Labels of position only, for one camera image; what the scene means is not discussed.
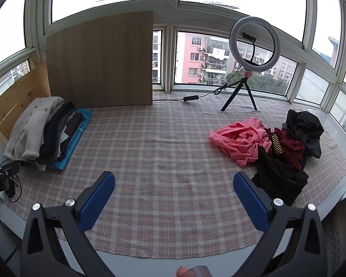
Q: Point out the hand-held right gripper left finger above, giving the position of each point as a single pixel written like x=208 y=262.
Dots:
x=98 y=205

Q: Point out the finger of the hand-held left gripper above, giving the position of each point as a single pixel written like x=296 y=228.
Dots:
x=8 y=168

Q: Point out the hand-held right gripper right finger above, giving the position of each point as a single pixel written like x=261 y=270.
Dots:
x=249 y=202

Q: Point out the dark grey pants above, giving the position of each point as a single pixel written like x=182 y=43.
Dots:
x=308 y=129

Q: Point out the person's right hand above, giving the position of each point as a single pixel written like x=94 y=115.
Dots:
x=183 y=272

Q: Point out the black power adapter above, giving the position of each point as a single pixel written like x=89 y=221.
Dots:
x=11 y=190

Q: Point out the black garment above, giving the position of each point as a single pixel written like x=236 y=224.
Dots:
x=279 y=176

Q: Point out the beige folded coat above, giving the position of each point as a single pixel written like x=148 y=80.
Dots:
x=31 y=127

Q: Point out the navy folded garment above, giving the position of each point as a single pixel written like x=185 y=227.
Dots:
x=53 y=135

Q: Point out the blue folded garment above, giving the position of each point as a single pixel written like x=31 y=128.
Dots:
x=75 y=147

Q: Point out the white folded shirt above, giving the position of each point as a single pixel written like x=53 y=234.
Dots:
x=64 y=136

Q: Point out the pink garment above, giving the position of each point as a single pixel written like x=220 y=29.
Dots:
x=242 y=138

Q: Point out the dark red garment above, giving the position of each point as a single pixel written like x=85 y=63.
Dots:
x=291 y=147

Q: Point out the pine plank panel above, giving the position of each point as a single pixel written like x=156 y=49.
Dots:
x=20 y=98

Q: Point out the pink checked blanket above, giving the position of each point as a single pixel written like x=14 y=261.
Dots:
x=161 y=150

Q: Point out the black tripod legs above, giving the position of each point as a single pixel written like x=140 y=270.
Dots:
x=242 y=88

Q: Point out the black inline controller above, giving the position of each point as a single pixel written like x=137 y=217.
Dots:
x=191 y=98

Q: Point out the wooden board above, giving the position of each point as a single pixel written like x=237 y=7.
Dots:
x=101 y=60

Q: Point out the white window frame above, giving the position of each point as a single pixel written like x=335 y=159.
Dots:
x=170 y=3

